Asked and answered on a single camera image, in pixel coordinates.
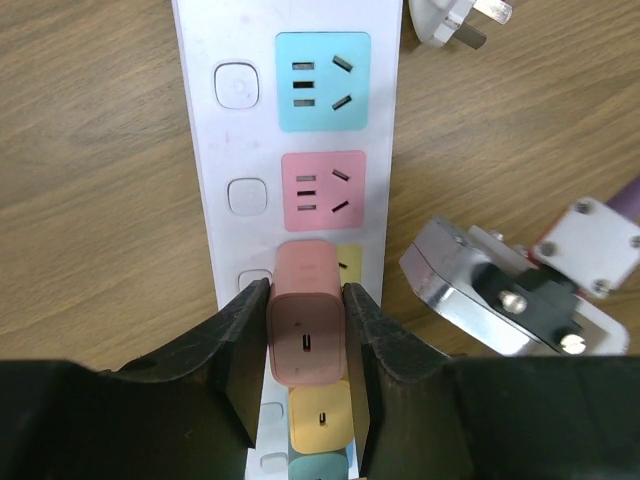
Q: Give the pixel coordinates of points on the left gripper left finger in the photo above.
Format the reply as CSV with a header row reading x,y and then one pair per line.
x,y
187,410

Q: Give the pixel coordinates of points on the white power strip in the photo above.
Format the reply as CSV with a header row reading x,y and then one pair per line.
x,y
291,107

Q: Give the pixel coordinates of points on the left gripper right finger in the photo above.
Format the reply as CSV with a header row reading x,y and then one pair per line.
x,y
421,414

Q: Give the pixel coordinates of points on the salmon charger plug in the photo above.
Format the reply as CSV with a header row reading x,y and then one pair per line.
x,y
306,315

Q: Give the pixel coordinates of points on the white three-pin plug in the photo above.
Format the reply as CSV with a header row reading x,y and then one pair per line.
x,y
436,22

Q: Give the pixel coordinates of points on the yellow charger plug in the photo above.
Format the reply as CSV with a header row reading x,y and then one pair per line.
x,y
320,418

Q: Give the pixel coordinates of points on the teal charger plug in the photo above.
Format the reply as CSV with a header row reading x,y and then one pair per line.
x,y
323,466

